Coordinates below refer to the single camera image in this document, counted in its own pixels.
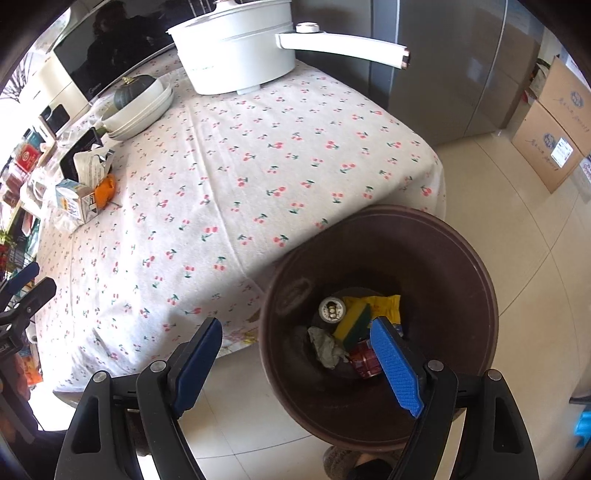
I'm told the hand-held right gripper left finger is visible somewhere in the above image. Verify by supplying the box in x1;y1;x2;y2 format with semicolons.
54;318;223;480

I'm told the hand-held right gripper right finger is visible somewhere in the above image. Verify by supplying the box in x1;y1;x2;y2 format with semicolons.
369;316;541;480

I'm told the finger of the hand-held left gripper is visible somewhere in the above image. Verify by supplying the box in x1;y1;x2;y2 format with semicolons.
0;261;41;308
0;277;57;330

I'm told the red drink can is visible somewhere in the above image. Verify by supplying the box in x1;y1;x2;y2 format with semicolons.
348;339;384;380

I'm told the yellow green sponge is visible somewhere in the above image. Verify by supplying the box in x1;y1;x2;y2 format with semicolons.
332;302;373;352

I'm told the yellow foil wrapper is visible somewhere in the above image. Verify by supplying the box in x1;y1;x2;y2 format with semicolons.
344;294;402;334

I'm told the white tissue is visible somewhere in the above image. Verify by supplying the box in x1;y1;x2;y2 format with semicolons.
308;325;350;370

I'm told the drink can silver top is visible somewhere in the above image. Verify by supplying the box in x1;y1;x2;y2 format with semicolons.
318;298;347;324

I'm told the blue and white carton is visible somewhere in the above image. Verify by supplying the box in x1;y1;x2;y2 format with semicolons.
55;178;100;225

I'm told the brown plastic bin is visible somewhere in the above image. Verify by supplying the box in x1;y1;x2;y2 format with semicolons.
257;205;499;450

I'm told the orange peel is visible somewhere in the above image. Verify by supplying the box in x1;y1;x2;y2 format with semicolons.
93;174;117;209

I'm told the black plastic tray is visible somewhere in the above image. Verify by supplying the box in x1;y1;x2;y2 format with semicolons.
59;127;108;182

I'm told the white paper packaging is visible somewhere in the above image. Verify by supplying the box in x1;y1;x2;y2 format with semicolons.
74;144;117;185

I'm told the white plastic bag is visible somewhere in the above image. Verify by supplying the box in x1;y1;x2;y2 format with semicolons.
21;178;58;217

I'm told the person's slippered foot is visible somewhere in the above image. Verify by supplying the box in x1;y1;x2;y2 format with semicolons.
322;444;402;480

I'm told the red label spice jar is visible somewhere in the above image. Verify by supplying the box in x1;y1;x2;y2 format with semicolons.
14;138;51;172

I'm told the white shallow bowl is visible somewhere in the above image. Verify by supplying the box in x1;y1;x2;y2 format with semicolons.
104;85;172;137
108;90;175;141

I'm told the cream air fryer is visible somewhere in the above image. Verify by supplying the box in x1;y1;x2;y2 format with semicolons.
14;51;90;139

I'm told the blue plastic item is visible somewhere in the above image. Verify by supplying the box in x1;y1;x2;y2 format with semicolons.
575;410;591;449

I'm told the dark green squash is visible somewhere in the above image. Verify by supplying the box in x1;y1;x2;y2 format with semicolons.
113;74;158;110

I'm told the black microwave oven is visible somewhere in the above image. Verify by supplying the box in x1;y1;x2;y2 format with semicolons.
53;0;218;100

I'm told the brown cardboard box white label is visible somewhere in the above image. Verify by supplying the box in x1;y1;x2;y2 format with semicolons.
510;99;587;195

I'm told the grey refrigerator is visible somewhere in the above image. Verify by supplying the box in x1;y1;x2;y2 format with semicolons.
295;0;552;146

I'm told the white electric pot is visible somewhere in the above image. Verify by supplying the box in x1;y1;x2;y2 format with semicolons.
166;0;410;96

